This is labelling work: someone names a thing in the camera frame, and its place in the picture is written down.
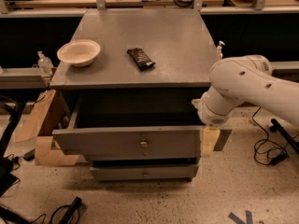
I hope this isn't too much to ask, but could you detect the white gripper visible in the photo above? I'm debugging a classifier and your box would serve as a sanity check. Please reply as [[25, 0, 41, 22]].
[[192, 91, 237, 155]]

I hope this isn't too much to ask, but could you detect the grey top drawer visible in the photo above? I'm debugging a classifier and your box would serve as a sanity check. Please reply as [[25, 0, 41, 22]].
[[53, 90, 232, 165]]

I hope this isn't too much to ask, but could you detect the grey drawer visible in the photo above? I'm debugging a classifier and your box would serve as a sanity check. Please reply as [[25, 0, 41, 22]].
[[53, 90, 232, 165], [91, 164, 199, 182], [84, 155, 199, 161]]

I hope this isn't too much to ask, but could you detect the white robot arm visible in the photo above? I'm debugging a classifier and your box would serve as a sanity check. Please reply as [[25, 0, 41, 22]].
[[192, 55, 299, 127]]

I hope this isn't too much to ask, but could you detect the grey bottom drawer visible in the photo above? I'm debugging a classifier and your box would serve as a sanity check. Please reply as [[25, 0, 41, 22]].
[[91, 164, 199, 182]]

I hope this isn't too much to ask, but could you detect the grey drawer cabinet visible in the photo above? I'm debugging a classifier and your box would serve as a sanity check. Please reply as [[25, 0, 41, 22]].
[[50, 8, 234, 183]]

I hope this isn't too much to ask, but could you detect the grey middle drawer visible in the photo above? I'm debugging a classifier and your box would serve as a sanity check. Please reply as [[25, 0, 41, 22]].
[[84, 155, 199, 161]]

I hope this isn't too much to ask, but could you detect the white pump bottle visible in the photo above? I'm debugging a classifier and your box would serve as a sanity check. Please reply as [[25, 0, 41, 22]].
[[216, 41, 225, 59]]

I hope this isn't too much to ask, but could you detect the black bar right floor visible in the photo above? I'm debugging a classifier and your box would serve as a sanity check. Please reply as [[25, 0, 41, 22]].
[[270, 119, 299, 154]]

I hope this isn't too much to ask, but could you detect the black snack bar wrapper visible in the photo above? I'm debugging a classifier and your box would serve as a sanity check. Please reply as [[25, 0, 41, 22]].
[[127, 48, 156, 71]]

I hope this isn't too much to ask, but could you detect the blue tape marker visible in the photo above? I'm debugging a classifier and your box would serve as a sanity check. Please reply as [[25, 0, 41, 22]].
[[228, 210, 254, 224]]

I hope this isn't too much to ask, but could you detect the white paper bowl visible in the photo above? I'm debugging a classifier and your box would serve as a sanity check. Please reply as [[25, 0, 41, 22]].
[[57, 39, 101, 67]]

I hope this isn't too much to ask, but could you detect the black stand bottom left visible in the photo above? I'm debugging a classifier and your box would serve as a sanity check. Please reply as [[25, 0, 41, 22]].
[[49, 197, 82, 224]]

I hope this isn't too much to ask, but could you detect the cardboard box left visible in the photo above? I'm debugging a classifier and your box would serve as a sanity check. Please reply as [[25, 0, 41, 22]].
[[16, 90, 79, 166]]

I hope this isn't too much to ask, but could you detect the clear bottle left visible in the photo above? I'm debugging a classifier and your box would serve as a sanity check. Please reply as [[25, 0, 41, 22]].
[[37, 51, 54, 76]]

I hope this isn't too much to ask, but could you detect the black chair left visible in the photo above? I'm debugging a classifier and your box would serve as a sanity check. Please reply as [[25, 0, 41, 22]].
[[0, 96, 22, 197]]

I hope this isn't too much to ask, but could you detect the black cable right floor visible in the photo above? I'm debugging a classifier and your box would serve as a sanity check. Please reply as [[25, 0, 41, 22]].
[[251, 106, 290, 166]]

